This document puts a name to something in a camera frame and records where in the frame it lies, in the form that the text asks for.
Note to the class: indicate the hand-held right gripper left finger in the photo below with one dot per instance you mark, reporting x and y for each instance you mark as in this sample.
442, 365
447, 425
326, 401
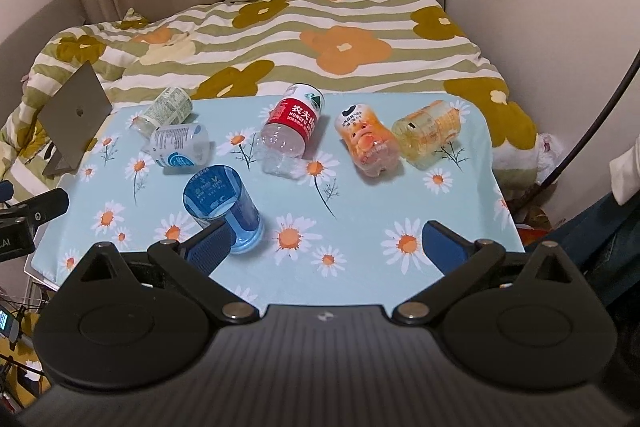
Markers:
212, 249

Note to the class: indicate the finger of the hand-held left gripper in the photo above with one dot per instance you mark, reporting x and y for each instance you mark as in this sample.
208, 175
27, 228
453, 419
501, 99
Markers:
45, 205

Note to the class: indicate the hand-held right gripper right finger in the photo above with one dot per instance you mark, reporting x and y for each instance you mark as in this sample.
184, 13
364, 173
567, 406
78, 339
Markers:
442, 247

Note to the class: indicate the blue-label water bottle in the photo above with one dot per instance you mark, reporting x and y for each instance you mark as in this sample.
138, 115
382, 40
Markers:
220, 202

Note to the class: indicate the small device with screen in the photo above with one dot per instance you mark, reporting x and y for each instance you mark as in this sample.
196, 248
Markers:
7, 322

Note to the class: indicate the daisy print tablecloth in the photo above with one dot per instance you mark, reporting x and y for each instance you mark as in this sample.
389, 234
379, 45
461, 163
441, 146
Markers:
350, 217

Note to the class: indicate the grey laptop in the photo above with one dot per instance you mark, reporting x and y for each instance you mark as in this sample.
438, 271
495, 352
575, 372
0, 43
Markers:
75, 112

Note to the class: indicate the blue label white bottle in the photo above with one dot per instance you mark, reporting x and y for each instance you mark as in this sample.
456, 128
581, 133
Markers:
177, 144

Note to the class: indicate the yellow drink bottle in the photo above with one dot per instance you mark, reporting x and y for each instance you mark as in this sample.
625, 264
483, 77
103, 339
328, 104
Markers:
427, 132

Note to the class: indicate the orange cartoon drink bottle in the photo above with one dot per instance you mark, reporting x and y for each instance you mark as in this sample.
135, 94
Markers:
367, 142

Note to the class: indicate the white plastic bag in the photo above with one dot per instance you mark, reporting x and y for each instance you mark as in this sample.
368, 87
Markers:
550, 157

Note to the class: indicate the red label water bottle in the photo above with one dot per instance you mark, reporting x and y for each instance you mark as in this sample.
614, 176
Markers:
292, 122

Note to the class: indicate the dark blue clothing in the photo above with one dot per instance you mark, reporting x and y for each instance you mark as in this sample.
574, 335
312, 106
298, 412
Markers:
600, 247

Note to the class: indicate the black curved pole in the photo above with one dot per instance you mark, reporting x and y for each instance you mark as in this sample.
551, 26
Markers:
595, 127

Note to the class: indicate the white cloth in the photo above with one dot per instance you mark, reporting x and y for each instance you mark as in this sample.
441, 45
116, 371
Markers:
626, 174

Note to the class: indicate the striped floral blanket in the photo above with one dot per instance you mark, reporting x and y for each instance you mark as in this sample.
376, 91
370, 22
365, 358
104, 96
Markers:
350, 17

